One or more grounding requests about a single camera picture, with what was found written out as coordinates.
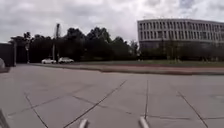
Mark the pale concrete ramp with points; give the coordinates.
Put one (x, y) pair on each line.
(1, 64)

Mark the white car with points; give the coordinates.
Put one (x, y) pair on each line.
(48, 61)
(66, 60)

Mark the row of small trees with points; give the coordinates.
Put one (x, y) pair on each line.
(183, 51)

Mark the grass strip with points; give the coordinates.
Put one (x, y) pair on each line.
(160, 62)

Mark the robot's own part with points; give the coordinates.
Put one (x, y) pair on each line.
(83, 124)
(143, 122)

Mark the tall thin tower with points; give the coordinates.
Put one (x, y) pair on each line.
(57, 31)

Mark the white building with window grid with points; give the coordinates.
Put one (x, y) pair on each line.
(180, 31)

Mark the grey pole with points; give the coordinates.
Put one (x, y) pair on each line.
(53, 51)

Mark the row of dark trees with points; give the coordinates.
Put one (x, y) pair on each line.
(86, 46)

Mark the grey concrete slab pavement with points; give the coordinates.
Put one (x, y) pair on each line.
(110, 96)

